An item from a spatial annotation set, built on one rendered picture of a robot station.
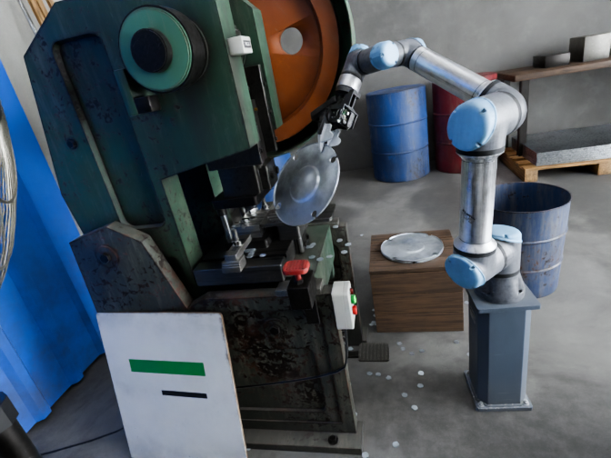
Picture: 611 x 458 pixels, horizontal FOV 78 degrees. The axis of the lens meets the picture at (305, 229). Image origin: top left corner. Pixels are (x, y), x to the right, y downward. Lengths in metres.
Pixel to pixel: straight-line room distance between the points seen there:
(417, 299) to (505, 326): 0.52
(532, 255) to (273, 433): 1.39
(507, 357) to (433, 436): 0.37
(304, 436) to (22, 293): 1.35
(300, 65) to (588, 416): 1.60
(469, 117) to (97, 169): 1.06
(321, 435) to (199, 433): 0.43
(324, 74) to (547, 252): 1.31
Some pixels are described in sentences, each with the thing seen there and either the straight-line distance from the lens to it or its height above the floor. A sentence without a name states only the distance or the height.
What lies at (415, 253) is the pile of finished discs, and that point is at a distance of 1.84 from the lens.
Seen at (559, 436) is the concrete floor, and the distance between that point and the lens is 1.63.
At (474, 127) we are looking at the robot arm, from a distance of 1.01.
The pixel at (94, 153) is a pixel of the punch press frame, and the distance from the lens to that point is 1.32.
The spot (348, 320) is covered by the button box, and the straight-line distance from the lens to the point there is 1.16.
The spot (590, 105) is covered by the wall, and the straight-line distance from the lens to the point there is 5.00.
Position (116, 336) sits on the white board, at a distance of 1.52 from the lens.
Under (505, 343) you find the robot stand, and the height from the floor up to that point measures 0.30.
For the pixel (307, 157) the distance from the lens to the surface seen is 1.29.
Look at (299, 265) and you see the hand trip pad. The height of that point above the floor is 0.76.
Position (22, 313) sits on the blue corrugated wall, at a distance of 2.10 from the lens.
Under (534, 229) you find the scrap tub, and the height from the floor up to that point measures 0.39.
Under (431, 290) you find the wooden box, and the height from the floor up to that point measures 0.23.
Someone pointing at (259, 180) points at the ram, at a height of 0.93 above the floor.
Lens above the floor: 1.24
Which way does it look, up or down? 23 degrees down
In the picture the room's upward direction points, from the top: 11 degrees counter-clockwise
